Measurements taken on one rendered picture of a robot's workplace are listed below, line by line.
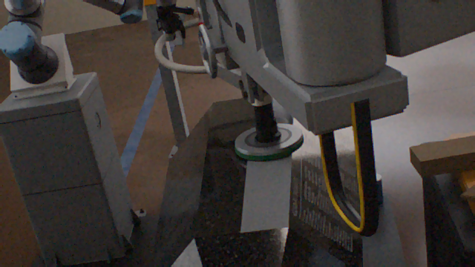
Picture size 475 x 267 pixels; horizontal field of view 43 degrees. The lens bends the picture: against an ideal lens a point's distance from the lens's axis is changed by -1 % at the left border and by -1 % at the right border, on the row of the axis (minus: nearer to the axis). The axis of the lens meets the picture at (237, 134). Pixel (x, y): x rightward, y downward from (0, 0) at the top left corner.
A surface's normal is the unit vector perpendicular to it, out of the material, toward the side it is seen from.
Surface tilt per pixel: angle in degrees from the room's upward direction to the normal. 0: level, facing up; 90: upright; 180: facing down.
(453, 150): 0
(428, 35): 90
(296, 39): 90
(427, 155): 0
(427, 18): 90
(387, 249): 0
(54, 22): 90
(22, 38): 52
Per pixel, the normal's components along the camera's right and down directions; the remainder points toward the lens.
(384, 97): 0.24, 0.33
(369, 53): 0.53, 0.24
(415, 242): -0.17, -0.91
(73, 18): 0.00, 0.39
